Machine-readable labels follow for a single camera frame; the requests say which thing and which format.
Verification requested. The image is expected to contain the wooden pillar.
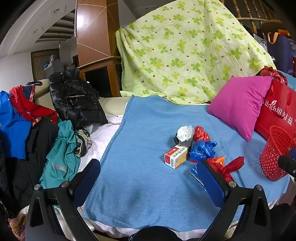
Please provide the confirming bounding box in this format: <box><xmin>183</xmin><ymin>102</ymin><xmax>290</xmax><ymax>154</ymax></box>
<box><xmin>76</xmin><ymin>0</ymin><xmax>119</xmax><ymax>67</ymax></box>

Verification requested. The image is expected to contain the orange floral cloth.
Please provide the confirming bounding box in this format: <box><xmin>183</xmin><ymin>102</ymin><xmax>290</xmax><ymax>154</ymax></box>
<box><xmin>9</xmin><ymin>213</ymin><xmax>27</xmax><ymax>234</ymax></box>

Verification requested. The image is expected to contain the wooden cabinet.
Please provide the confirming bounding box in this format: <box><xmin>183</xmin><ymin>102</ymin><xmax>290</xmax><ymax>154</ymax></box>
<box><xmin>76</xmin><ymin>56</ymin><xmax>122</xmax><ymax>98</ymax></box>

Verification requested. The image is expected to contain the beige sofa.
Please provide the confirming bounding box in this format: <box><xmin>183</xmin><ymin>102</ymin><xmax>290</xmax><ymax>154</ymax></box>
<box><xmin>35</xmin><ymin>79</ymin><xmax>131</xmax><ymax>116</ymax></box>

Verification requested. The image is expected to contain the red scarf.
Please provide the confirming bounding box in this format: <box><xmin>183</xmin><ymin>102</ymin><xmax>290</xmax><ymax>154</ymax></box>
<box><xmin>9</xmin><ymin>85</ymin><xmax>58</xmax><ymax>124</ymax></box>

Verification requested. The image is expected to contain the light blue cardboard box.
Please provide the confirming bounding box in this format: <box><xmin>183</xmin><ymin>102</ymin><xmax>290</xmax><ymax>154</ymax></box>
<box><xmin>276</xmin><ymin>70</ymin><xmax>296</xmax><ymax>91</ymax></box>

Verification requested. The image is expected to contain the white crumpled bag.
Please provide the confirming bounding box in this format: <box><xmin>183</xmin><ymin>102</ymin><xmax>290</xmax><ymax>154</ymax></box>
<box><xmin>177</xmin><ymin>125</ymin><xmax>195</xmax><ymax>142</ymax></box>

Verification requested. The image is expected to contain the navy bag with orange handles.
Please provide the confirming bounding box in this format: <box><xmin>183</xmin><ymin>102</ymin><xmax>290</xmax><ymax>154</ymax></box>
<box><xmin>261</xmin><ymin>22</ymin><xmax>296</xmax><ymax>77</ymax></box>

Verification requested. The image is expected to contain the orange wrapper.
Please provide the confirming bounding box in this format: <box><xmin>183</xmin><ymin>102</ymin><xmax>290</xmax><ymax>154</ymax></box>
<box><xmin>207</xmin><ymin>156</ymin><xmax>225</xmax><ymax>167</ymax></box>

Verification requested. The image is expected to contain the blue jacket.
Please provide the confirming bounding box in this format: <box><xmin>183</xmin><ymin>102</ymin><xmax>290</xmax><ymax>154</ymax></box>
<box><xmin>0</xmin><ymin>90</ymin><xmax>33</xmax><ymax>160</ymax></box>

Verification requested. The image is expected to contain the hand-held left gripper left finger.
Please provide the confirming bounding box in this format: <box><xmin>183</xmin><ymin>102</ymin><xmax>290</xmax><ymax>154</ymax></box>
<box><xmin>25</xmin><ymin>158</ymin><xmax>101</xmax><ymax>241</ymax></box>

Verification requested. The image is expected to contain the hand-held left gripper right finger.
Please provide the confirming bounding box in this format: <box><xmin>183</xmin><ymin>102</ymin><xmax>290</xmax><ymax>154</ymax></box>
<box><xmin>195</xmin><ymin>159</ymin><xmax>272</xmax><ymax>241</ymax></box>

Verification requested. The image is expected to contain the blue plastic bag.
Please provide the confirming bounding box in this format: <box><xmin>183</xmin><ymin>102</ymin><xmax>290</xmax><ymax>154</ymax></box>
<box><xmin>189</xmin><ymin>140</ymin><xmax>218</xmax><ymax>162</ymax></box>

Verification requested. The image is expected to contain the camouflage cloth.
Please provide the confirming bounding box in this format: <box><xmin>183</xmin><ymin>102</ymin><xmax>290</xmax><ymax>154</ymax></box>
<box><xmin>74</xmin><ymin>129</ymin><xmax>92</xmax><ymax>158</ymax></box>

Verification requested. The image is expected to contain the teal jacket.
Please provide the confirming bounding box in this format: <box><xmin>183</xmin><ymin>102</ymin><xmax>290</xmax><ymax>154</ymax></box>
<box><xmin>39</xmin><ymin>120</ymin><xmax>81</xmax><ymax>186</ymax></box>

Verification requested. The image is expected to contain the black coat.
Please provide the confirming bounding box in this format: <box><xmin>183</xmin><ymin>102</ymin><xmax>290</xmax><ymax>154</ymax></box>
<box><xmin>0</xmin><ymin>118</ymin><xmax>59</xmax><ymax>216</ymax></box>

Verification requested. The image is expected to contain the red gift bag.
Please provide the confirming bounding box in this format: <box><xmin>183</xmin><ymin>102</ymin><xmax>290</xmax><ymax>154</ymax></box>
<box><xmin>254</xmin><ymin>79</ymin><xmax>296</xmax><ymax>144</ymax></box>

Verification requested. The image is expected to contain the grey storage cabinet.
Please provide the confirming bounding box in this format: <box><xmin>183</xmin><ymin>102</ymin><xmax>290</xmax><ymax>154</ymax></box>
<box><xmin>50</xmin><ymin>59</ymin><xmax>65</xmax><ymax>75</ymax></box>

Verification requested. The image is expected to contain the crumpled dark red plastic bag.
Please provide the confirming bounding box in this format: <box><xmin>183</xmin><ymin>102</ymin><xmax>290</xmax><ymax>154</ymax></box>
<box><xmin>259</xmin><ymin>65</ymin><xmax>288</xmax><ymax>86</ymax></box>

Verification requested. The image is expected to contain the green clover print quilt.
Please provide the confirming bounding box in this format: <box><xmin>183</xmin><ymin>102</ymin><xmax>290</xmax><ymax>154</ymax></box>
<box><xmin>116</xmin><ymin>0</ymin><xmax>277</xmax><ymax>105</ymax></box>

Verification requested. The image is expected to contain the blue mat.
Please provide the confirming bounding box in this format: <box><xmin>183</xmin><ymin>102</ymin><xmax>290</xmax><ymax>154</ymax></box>
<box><xmin>83</xmin><ymin>95</ymin><xmax>290</xmax><ymax>232</ymax></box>

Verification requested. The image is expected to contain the orange and white medicine box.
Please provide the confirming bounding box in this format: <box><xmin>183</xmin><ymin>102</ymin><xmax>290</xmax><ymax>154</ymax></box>
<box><xmin>164</xmin><ymin>145</ymin><xmax>189</xmax><ymax>169</ymax></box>

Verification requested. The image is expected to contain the red plastic basket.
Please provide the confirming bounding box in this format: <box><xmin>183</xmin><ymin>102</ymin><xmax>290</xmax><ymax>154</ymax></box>
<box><xmin>260</xmin><ymin>126</ymin><xmax>296</xmax><ymax>181</ymax></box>

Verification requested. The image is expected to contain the pink pillow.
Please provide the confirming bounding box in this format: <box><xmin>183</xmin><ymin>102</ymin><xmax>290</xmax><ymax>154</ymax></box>
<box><xmin>207</xmin><ymin>76</ymin><xmax>273</xmax><ymax>142</ymax></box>

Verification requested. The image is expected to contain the blue packet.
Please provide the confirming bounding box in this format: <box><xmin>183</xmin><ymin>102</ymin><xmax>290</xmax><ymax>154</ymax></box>
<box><xmin>190</xmin><ymin>163</ymin><xmax>207</xmax><ymax>190</ymax></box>

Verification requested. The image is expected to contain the black puffer jacket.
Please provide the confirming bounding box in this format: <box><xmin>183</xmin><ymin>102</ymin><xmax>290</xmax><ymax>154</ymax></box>
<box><xmin>48</xmin><ymin>70</ymin><xmax>109</xmax><ymax>130</ymax></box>

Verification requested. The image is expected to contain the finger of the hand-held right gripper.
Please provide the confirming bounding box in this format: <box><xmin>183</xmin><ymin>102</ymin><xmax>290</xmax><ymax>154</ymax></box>
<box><xmin>277</xmin><ymin>154</ymin><xmax>296</xmax><ymax>182</ymax></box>

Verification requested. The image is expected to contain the black plastic bag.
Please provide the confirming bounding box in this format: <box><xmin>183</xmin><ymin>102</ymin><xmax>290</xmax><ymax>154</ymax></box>
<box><xmin>173</xmin><ymin>136</ymin><xmax>193</xmax><ymax>149</ymax></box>

